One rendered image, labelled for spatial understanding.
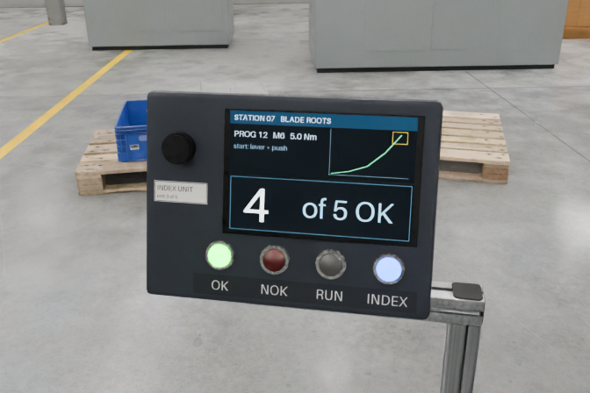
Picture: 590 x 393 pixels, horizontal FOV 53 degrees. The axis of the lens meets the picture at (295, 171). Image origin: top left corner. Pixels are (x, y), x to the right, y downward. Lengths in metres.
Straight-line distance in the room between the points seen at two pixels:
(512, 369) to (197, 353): 1.09
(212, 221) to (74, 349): 1.86
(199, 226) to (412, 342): 1.79
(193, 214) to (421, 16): 5.94
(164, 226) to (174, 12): 7.38
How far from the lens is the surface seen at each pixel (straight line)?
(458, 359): 0.66
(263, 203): 0.52
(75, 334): 2.44
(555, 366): 2.31
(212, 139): 0.53
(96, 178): 3.56
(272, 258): 0.52
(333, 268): 0.52
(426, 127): 0.50
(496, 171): 3.66
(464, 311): 0.62
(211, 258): 0.54
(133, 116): 4.13
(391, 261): 0.51
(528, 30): 6.78
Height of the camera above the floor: 1.38
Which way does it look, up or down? 22 degrees down
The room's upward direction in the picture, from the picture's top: 1 degrees counter-clockwise
